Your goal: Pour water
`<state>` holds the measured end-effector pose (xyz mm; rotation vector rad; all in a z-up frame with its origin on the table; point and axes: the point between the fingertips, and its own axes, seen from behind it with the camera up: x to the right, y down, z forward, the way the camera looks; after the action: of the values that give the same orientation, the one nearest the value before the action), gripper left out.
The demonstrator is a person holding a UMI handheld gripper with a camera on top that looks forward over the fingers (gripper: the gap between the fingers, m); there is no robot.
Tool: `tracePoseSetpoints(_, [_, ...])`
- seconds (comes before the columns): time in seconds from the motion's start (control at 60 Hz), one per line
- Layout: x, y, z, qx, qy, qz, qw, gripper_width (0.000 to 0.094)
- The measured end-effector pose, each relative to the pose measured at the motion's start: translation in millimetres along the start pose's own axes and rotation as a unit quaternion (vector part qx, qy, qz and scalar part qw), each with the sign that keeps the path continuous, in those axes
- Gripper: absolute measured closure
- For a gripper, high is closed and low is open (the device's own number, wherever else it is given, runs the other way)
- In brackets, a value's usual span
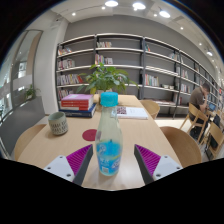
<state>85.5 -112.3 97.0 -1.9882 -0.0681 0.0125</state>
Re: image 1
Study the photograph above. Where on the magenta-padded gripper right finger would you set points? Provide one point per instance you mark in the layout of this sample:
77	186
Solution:
148	160

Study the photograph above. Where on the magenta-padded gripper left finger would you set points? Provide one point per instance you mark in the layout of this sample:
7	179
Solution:
80	160

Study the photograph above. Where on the clear bottle with blue cap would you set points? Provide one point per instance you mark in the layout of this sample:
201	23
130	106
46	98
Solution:
108	140

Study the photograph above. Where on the flat round red coaster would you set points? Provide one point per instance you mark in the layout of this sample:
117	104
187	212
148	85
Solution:
88	135

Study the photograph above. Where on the round-backed wooden chair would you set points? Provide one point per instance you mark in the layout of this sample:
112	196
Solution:
181	145
151	107

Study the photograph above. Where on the pale green patterned cup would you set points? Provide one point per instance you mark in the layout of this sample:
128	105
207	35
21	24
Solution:
58	124

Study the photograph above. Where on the dark blue book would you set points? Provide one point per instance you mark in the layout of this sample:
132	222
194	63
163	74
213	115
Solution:
80	113

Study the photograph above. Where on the white book with square print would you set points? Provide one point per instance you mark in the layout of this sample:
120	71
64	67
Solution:
133	112

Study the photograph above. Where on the red and white book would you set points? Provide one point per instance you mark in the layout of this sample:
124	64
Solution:
71	108

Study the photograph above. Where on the pink-covered book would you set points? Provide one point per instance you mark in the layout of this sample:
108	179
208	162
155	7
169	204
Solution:
77	96

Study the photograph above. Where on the slatted wooden chair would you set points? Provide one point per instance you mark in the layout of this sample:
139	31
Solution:
192	111
215	133

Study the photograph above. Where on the person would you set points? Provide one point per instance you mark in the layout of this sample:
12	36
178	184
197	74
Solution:
198	98

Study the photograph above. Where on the small potted plant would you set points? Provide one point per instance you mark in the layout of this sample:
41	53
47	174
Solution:
30	91

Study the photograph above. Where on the green potted plant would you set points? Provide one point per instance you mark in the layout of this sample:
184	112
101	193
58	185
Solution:
105	78

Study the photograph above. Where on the grey shelf unit with books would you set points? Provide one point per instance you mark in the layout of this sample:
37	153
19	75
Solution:
126	58

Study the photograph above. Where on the group of ceiling lights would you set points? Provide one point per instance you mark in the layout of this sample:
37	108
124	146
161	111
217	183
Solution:
139	5

